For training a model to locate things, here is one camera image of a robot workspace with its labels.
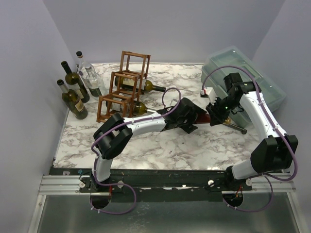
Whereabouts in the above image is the green bottle rack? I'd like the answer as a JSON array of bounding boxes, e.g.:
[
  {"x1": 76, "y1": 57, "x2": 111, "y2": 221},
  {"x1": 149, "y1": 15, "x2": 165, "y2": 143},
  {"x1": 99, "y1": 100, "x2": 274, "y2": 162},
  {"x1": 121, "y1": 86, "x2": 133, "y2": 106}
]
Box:
[
  {"x1": 111, "y1": 101, "x2": 157, "y2": 116},
  {"x1": 114, "y1": 76, "x2": 166, "y2": 93}
]

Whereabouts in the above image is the clear bottle dark label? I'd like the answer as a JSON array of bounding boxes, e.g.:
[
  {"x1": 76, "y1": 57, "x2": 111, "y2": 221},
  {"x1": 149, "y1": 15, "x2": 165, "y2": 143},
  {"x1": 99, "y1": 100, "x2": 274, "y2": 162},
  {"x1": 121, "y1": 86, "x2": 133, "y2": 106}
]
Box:
[{"x1": 85, "y1": 65, "x2": 104, "y2": 98}]

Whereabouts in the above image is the clear wine bottle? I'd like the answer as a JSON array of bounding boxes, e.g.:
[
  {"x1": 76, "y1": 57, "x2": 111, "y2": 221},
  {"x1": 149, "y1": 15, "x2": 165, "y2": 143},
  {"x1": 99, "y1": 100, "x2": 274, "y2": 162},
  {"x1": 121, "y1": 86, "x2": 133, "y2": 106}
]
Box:
[{"x1": 76, "y1": 51, "x2": 94, "y2": 81}]

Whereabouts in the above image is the green bottle white label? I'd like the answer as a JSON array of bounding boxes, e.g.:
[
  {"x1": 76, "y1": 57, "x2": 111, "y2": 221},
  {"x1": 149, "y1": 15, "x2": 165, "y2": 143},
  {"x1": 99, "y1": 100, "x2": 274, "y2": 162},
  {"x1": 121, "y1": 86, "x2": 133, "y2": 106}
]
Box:
[{"x1": 61, "y1": 61, "x2": 90, "y2": 103}]

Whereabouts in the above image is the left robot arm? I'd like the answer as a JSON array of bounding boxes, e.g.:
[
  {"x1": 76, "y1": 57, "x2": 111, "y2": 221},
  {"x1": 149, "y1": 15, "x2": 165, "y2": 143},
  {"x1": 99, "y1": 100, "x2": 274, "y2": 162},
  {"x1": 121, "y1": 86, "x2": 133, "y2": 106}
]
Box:
[{"x1": 91, "y1": 98, "x2": 210, "y2": 192}]

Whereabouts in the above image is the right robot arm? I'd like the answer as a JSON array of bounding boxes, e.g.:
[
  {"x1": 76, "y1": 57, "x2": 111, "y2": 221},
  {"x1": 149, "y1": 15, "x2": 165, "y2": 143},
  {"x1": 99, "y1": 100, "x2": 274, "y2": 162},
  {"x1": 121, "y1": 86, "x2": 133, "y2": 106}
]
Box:
[{"x1": 200, "y1": 73, "x2": 298, "y2": 190}]

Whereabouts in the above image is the brown wooden wine rack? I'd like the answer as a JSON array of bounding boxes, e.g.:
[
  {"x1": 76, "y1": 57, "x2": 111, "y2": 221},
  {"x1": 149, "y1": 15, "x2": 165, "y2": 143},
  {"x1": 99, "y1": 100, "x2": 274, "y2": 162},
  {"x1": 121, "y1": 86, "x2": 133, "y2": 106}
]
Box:
[{"x1": 96, "y1": 51, "x2": 151, "y2": 123}]

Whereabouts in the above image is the dark metal crank tool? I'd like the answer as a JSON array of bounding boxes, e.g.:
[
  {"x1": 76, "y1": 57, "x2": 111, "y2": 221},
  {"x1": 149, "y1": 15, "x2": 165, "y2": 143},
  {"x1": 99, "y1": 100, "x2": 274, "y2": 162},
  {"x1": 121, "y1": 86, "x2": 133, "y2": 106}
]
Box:
[{"x1": 228, "y1": 123, "x2": 247, "y2": 134}]

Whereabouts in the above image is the translucent green plastic toolbox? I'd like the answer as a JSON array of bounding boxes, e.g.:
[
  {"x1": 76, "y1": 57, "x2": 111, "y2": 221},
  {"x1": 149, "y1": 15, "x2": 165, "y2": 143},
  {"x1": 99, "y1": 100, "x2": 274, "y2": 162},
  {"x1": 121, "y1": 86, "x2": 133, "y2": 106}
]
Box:
[{"x1": 201, "y1": 46, "x2": 286, "y2": 112}]

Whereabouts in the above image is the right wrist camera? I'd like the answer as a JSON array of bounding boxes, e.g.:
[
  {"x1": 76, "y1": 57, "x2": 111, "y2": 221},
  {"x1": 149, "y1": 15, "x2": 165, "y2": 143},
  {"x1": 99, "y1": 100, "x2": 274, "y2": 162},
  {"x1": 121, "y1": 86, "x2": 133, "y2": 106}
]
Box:
[{"x1": 200, "y1": 87, "x2": 217, "y2": 105}]

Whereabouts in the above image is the black front mounting rail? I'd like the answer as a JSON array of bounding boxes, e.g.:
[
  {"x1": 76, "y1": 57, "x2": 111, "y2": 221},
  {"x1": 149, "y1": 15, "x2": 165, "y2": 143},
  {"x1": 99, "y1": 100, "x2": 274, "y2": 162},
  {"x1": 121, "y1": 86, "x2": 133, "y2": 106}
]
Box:
[{"x1": 48, "y1": 167, "x2": 252, "y2": 203}]

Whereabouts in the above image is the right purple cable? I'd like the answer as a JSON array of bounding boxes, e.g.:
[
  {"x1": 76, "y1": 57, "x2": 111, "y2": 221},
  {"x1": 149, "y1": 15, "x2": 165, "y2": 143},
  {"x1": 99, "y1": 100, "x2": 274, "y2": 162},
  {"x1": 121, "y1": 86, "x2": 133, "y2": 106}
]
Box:
[{"x1": 201, "y1": 66, "x2": 299, "y2": 212}]

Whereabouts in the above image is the purple cable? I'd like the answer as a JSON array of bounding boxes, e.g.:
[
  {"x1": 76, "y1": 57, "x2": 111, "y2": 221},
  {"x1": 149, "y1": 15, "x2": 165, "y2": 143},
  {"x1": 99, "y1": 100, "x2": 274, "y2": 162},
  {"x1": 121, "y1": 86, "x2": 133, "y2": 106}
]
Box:
[
  {"x1": 91, "y1": 87, "x2": 182, "y2": 216},
  {"x1": 201, "y1": 66, "x2": 299, "y2": 212}
]

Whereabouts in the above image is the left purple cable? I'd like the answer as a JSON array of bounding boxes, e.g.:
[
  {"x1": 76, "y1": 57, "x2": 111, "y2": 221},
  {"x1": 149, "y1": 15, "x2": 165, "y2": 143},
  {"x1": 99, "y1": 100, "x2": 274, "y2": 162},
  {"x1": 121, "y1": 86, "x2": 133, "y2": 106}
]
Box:
[{"x1": 91, "y1": 87, "x2": 182, "y2": 216}]

